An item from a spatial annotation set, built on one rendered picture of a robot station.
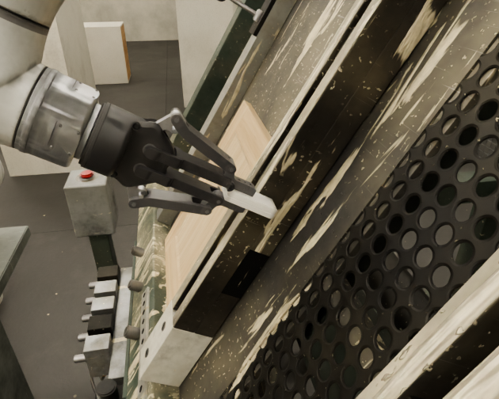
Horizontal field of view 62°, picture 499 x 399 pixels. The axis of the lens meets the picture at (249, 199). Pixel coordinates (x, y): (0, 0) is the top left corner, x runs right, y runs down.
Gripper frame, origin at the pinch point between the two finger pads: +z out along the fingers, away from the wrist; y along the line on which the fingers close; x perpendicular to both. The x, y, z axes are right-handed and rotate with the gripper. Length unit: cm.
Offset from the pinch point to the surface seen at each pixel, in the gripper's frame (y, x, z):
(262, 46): 14, 52, 6
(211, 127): -8, 52, 5
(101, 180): -43, 73, -11
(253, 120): 2.4, 31.5, 6.5
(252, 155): -1.5, 23.0, 6.5
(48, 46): -69, 276, -63
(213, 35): -19, 423, 59
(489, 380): 9.8, -33.2, 1.5
